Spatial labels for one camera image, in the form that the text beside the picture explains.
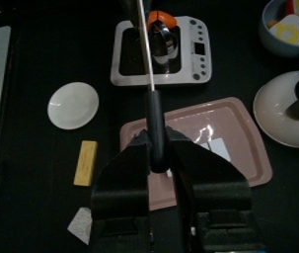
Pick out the small white plate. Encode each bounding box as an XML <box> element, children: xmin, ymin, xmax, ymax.
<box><xmin>46</xmin><ymin>81</ymin><xmax>100</xmax><ymax>130</ymax></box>

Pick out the toy fried egg slice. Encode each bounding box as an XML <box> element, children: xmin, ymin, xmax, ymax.
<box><xmin>268</xmin><ymin>13</ymin><xmax>299</xmax><ymax>46</ymax></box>

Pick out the orange toy food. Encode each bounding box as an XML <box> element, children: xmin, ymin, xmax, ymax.
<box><xmin>146</xmin><ymin>10</ymin><xmax>177</xmax><ymax>31</ymax></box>

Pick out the small metal pot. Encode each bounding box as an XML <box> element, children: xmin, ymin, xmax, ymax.
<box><xmin>146</xmin><ymin>19</ymin><xmax>180</xmax><ymax>67</ymax></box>

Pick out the blue bowl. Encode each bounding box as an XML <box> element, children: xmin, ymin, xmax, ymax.
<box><xmin>256</xmin><ymin>0</ymin><xmax>299</xmax><ymax>58</ymax></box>

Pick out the pink plastic tray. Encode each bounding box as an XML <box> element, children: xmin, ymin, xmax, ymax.
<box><xmin>118</xmin><ymin>96</ymin><xmax>273</xmax><ymax>211</ymax></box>

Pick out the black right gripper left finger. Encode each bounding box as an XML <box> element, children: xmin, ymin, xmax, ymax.
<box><xmin>89</xmin><ymin>129</ymin><xmax>152</xmax><ymax>253</ymax></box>

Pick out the yellow wooden block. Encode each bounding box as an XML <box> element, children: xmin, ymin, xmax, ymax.
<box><xmin>72</xmin><ymin>140</ymin><xmax>98</xmax><ymax>187</ymax></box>

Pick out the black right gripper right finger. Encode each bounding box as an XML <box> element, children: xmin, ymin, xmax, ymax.
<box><xmin>162</xmin><ymin>126</ymin><xmax>267</xmax><ymax>253</ymax></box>

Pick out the gray plate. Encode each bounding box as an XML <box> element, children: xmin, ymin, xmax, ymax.
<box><xmin>109</xmin><ymin>15</ymin><xmax>213</xmax><ymax>87</ymax></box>

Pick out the white round bowl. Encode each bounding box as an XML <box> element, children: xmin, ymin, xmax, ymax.
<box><xmin>251</xmin><ymin>69</ymin><xmax>299</xmax><ymax>148</ymax></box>

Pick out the white cube block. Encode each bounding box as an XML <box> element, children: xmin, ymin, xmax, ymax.
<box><xmin>65</xmin><ymin>207</ymin><xmax>93</xmax><ymax>245</ymax></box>

